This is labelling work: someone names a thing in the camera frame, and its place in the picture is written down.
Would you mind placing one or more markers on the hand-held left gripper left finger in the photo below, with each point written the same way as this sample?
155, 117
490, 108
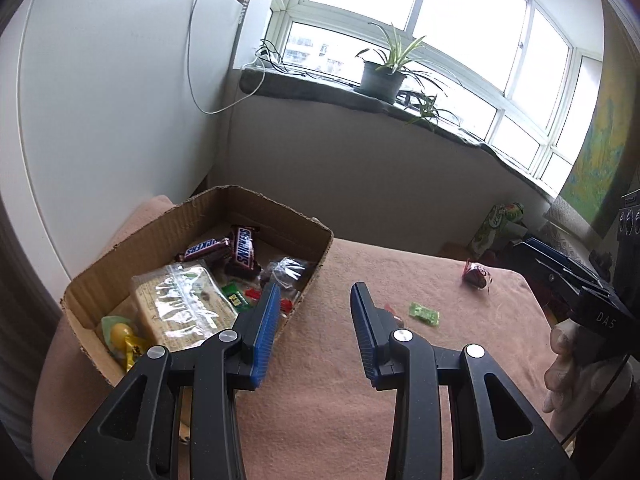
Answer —
265, 335

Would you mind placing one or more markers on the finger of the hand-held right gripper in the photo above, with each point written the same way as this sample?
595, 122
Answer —
565, 258
537, 262

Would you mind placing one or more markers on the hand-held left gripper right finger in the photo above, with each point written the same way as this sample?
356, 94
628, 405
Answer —
362, 330

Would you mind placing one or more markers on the pink candy packet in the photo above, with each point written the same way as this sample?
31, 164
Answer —
395, 317

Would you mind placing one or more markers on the small red candy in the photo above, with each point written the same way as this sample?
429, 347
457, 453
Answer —
252, 293

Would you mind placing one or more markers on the green candy packet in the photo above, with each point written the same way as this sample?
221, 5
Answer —
234, 297
424, 314

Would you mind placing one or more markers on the red snack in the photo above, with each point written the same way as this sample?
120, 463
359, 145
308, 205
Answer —
476, 276

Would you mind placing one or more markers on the clear snack packet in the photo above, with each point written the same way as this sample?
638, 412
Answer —
287, 272

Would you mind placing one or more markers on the brown chocolate bar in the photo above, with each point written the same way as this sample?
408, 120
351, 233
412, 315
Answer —
242, 255
205, 248

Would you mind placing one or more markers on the clear-wrapped cracker packet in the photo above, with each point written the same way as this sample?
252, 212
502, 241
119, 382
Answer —
175, 300

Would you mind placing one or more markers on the cardboard box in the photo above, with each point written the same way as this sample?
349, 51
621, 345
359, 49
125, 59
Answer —
280, 220

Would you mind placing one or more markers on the yellow green candy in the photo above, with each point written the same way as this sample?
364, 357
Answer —
120, 334

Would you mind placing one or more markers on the person's right hand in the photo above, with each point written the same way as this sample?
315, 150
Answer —
575, 390

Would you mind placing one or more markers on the potted spider plant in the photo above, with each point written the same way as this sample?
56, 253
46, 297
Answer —
382, 80

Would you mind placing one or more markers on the white framed window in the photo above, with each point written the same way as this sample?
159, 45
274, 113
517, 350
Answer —
475, 20

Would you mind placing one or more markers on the white power strip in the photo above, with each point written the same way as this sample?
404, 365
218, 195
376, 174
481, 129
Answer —
265, 57

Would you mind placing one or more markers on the yellow blue wall scroll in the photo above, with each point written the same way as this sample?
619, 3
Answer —
595, 160

